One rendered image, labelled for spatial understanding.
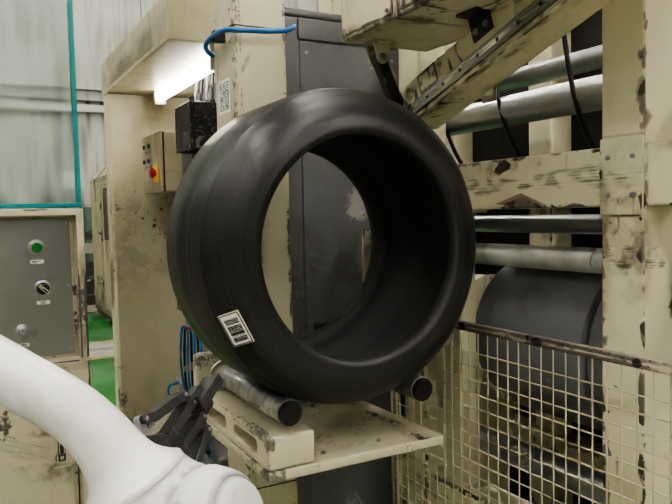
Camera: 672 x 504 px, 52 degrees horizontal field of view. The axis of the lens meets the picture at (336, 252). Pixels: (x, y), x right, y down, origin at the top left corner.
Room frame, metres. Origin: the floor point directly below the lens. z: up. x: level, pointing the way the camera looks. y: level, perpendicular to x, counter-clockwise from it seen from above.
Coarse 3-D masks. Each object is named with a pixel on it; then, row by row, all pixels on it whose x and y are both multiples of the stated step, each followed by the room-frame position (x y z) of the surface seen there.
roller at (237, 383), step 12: (216, 372) 1.44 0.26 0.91; (228, 372) 1.40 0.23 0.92; (228, 384) 1.37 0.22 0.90; (240, 384) 1.32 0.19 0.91; (252, 384) 1.29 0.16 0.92; (240, 396) 1.31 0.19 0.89; (252, 396) 1.25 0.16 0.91; (264, 396) 1.22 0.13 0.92; (276, 396) 1.19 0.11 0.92; (264, 408) 1.20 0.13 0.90; (276, 408) 1.16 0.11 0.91; (288, 408) 1.15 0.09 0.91; (300, 408) 1.17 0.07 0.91; (276, 420) 1.17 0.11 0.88; (288, 420) 1.15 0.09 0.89
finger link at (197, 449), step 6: (204, 426) 0.93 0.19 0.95; (210, 426) 0.93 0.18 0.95; (204, 432) 0.92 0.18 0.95; (210, 432) 0.93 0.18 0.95; (198, 438) 0.93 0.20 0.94; (204, 438) 0.91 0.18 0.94; (192, 444) 0.91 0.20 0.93; (198, 444) 0.90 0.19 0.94; (204, 444) 0.91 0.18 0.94; (192, 450) 0.90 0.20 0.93; (198, 450) 0.89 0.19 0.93; (204, 450) 0.90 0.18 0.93; (192, 456) 0.89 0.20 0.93; (198, 456) 0.89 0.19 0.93
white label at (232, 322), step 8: (232, 312) 1.09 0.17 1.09; (224, 320) 1.10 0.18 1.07; (232, 320) 1.10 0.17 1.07; (240, 320) 1.09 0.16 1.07; (224, 328) 1.11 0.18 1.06; (232, 328) 1.10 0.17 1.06; (240, 328) 1.10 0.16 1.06; (232, 336) 1.11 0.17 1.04; (240, 336) 1.11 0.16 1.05; (248, 336) 1.10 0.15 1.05; (240, 344) 1.11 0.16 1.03
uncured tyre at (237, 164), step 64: (256, 128) 1.14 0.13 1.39; (320, 128) 1.16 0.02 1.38; (384, 128) 1.22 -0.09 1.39; (192, 192) 1.18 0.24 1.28; (256, 192) 1.10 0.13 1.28; (384, 192) 1.54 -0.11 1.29; (448, 192) 1.28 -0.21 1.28; (192, 256) 1.12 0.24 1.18; (256, 256) 1.10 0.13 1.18; (384, 256) 1.54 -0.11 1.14; (448, 256) 1.31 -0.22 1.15; (192, 320) 1.23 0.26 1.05; (256, 320) 1.10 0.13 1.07; (384, 320) 1.51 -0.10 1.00; (448, 320) 1.29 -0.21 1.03; (320, 384) 1.16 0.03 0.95; (384, 384) 1.22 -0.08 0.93
